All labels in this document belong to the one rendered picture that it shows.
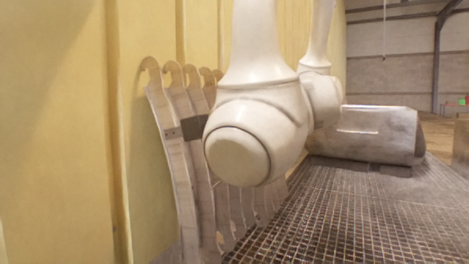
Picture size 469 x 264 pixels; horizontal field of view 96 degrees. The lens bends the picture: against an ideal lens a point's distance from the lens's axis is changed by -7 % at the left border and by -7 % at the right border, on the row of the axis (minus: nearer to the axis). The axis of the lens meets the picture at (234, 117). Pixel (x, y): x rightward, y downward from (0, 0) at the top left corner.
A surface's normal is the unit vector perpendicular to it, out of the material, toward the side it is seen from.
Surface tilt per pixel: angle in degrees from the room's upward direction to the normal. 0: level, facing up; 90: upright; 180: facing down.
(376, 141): 90
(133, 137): 90
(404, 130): 90
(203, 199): 90
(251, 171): 107
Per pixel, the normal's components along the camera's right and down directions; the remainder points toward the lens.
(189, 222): -0.47, 0.08
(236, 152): -0.40, 0.40
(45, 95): 0.88, 0.04
